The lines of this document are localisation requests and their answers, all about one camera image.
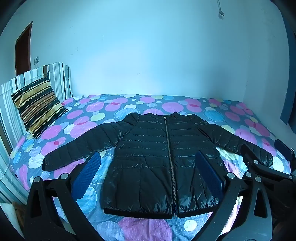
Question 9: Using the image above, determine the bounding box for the dark blue curtain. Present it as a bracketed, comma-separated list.
[280, 25, 296, 126]

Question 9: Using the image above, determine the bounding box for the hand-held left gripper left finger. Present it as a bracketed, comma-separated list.
[23, 152, 104, 241]

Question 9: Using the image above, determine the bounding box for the striped headboard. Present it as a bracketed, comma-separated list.
[0, 62, 74, 207]

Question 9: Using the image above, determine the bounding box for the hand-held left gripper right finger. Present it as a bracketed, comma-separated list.
[196, 150, 275, 241]

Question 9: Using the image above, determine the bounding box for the brown wooden door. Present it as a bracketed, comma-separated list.
[15, 21, 33, 77]

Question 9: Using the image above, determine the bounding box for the black puffer jacket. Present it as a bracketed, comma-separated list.
[42, 112, 274, 219]

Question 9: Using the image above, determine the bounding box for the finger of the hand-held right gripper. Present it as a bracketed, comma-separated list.
[240, 144, 293, 183]
[275, 138, 296, 163]

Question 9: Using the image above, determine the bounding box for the polka dot bedspread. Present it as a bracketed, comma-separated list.
[9, 94, 292, 241]

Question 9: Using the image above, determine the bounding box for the striped brown pillow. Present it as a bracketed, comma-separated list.
[11, 77, 69, 139]

